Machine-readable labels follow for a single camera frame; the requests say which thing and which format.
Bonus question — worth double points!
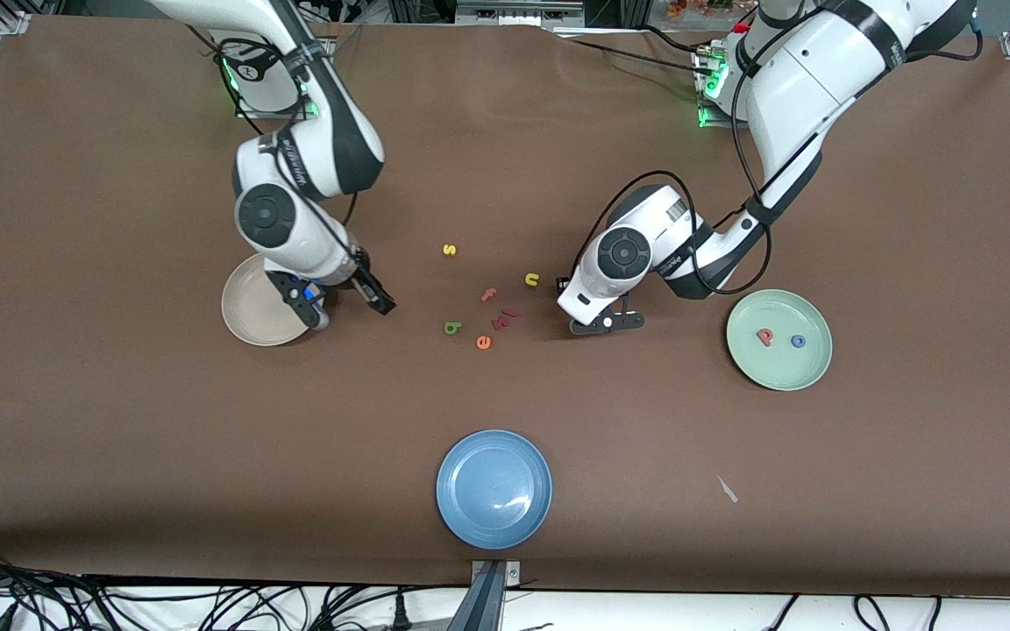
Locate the beige brown plate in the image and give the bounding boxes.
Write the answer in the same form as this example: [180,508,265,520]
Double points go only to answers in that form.
[221,254,313,347]

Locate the blue plate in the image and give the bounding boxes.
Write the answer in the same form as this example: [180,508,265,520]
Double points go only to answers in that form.
[436,429,552,550]

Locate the green plate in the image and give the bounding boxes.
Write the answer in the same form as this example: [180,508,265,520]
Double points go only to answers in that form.
[726,289,833,392]

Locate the grey metal box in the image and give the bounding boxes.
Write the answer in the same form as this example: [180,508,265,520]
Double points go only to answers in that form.
[455,0,585,27]

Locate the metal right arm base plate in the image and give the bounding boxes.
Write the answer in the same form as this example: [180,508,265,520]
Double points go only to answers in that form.
[236,35,332,119]

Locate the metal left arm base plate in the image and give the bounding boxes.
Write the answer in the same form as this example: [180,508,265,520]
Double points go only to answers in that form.
[693,39,756,130]

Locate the black base power cable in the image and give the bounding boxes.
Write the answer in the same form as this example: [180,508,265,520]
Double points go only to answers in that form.
[558,25,712,75]

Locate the tangled black floor cables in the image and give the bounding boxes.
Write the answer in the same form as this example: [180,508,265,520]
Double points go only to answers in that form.
[0,543,471,631]

